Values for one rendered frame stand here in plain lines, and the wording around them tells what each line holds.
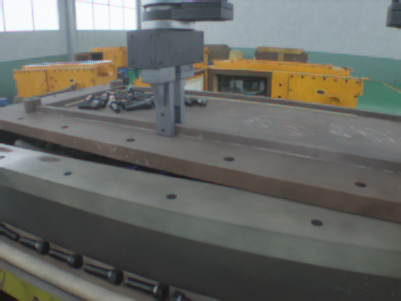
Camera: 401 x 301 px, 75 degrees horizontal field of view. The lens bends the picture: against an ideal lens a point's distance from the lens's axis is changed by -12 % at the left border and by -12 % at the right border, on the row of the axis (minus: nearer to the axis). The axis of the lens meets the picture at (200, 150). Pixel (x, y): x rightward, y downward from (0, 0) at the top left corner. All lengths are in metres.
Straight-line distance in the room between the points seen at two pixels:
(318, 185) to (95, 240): 0.27
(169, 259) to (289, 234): 0.14
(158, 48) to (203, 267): 0.26
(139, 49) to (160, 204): 0.19
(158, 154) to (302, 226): 0.19
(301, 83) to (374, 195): 2.58
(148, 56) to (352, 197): 0.28
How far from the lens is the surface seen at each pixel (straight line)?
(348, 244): 0.28
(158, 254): 0.35
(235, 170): 0.33
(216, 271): 0.33
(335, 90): 2.89
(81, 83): 3.78
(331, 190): 0.31
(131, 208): 0.33
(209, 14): 0.38
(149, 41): 0.38
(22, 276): 0.44
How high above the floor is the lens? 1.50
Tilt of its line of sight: 21 degrees down
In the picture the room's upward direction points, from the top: straight up
